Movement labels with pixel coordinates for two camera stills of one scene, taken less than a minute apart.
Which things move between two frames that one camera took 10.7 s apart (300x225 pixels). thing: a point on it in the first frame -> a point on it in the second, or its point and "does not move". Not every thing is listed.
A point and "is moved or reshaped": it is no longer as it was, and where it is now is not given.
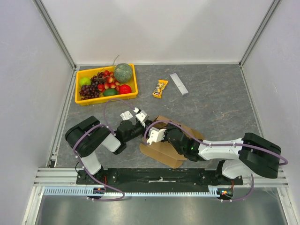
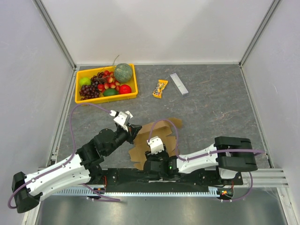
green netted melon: [123, 72] does not move
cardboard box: [160, 151] is moved or reshaped
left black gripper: [147, 122] -> [133, 131]
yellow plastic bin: [88, 73] does not move
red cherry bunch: [111, 83] does not move
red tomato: [124, 89] does not move
